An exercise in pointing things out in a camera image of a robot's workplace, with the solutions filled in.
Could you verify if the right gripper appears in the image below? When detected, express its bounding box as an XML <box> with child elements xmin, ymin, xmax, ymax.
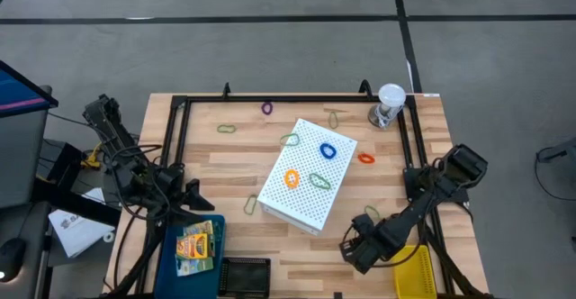
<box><xmin>338</xmin><ymin>212</ymin><xmax>393</xmax><ymax>276</ymax></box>

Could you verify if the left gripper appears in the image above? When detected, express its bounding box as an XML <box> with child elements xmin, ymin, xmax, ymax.
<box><xmin>154</xmin><ymin>165</ymin><xmax>216</xmax><ymax>213</ymax></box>

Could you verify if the yellow green crayon box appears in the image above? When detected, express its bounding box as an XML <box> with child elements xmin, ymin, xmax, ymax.
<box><xmin>183</xmin><ymin>220</ymin><xmax>217</xmax><ymax>258</ymax></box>
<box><xmin>175</xmin><ymin>232</ymin><xmax>211</xmax><ymax>261</ymax></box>

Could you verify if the orange yellow rubber band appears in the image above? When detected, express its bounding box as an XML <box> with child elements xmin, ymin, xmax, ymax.
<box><xmin>283</xmin><ymin>168</ymin><xmax>302</xmax><ymax>189</ymax></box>

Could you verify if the blue rubber band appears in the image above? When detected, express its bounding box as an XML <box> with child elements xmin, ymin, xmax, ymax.
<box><xmin>318</xmin><ymin>141</ymin><xmax>338</xmax><ymax>161</ymax></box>

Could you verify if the yellow slotted plastic basket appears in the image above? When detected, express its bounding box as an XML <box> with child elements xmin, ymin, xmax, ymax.
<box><xmin>391</xmin><ymin>244</ymin><xmax>437</xmax><ymax>299</ymax></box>

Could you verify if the white perforated metal shelf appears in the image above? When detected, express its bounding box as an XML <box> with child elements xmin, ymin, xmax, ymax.
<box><xmin>255</xmin><ymin>117</ymin><xmax>359</xmax><ymax>236</ymax></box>

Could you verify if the blue plastic bin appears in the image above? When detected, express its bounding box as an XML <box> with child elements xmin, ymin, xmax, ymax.
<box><xmin>153</xmin><ymin>213</ymin><xmax>227</xmax><ymax>299</ymax></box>

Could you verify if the black slotted plastic basket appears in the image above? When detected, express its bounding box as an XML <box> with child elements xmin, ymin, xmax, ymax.
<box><xmin>218</xmin><ymin>257</ymin><xmax>272</xmax><ymax>298</ymax></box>

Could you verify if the black side stand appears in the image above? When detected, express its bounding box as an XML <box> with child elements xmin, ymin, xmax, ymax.
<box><xmin>33</xmin><ymin>177</ymin><xmax>123</xmax><ymax>228</ymax></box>

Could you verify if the white printed paper sheet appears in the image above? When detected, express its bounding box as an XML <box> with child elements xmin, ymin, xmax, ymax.
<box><xmin>48</xmin><ymin>187</ymin><xmax>116</xmax><ymax>258</ymax></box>

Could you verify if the gray computer case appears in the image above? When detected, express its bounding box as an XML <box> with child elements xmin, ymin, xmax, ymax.
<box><xmin>0</xmin><ymin>109</ymin><xmax>50</xmax><ymax>209</ymax></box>

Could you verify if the black computer mouse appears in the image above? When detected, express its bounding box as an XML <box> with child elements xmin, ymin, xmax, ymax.
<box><xmin>0</xmin><ymin>237</ymin><xmax>27</xmax><ymax>283</ymax></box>

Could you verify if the blue screen monitor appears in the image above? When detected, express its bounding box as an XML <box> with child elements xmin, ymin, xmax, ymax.
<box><xmin>0</xmin><ymin>59</ymin><xmax>59</xmax><ymax>119</ymax></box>

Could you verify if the gray floor device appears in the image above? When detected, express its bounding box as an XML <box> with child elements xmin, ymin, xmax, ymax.
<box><xmin>537</xmin><ymin>137</ymin><xmax>576</xmax><ymax>163</ymax></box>

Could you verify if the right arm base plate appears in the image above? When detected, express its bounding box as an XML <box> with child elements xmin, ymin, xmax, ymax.
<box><xmin>403</xmin><ymin>167</ymin><xmax>469</xmax><ymax>204</ymax></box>

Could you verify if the black cable bundle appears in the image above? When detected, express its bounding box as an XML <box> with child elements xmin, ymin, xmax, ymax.
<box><xmin>422</xmin><ymin>226</ymin><xmax>482</xmax><ymax>296</ymax></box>
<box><xmin>112</xmin><ymin>208</ymin><xmax>170</xmax><ymax>296</ymax></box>

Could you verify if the yellow cable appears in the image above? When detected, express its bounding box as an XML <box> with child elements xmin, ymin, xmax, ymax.
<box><xmin>80</xmin><ymin>143</ymin><xmax>103</xmax><ymax>169</ymax></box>

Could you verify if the white lamp cord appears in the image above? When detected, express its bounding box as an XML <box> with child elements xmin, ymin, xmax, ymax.
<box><xmin>376</xmin><ymin>104</ymin><xmax>397</xmax><ymax>128</ymax></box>

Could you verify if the black aluminium table frame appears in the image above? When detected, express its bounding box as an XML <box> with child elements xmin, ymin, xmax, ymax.
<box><xmin>134</xmin><ymin>80</ymin><xmax>456</xmax><ymax>298</ymax></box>

